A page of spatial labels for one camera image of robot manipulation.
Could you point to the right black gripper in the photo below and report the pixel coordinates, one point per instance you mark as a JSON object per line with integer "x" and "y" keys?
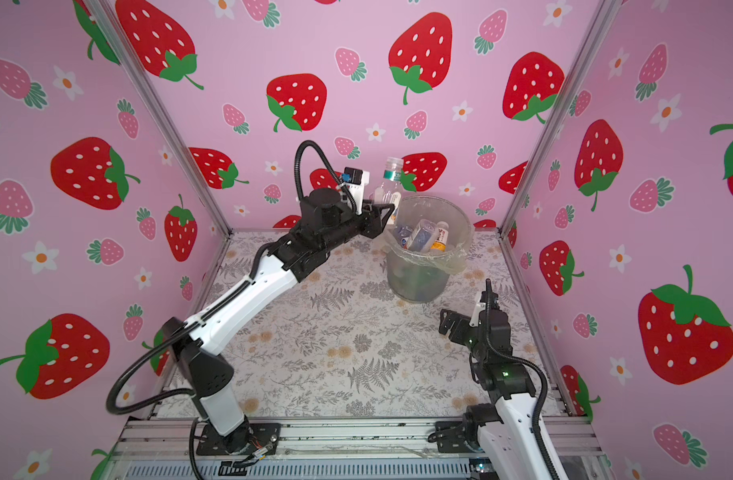
{"x": 463, "y": 324}

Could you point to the grey mesh waste bin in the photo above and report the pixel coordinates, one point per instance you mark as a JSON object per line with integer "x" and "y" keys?
{"x": 414, "y": 283}

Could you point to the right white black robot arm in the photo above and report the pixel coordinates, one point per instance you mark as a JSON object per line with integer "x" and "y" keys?
{"x": 509, "y": 428}

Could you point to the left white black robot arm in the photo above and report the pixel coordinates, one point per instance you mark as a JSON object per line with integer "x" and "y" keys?
{"x": 197, "y": 343}

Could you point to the clear bottle with green ring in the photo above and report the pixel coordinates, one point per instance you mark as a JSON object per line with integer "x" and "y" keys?
{"x": 390, "y": 189}

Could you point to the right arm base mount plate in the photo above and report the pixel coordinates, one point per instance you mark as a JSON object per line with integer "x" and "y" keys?
{"x": 452, "y": 437}

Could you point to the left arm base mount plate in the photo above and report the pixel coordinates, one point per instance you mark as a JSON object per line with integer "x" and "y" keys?
{"x": 248, "y": 442}

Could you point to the clear bottle beige label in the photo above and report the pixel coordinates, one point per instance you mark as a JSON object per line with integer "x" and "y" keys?
{"x": 441, "y": 239}

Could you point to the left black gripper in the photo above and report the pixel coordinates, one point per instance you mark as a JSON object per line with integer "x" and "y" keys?
{"x": 371, "y": 227}

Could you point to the aluminium front rail frame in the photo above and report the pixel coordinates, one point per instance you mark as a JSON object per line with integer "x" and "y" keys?
{"x": 309, "y": 448}

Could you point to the bottle with red white label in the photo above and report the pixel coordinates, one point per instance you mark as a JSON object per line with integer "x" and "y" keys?
{"x": 423, "y": 236}

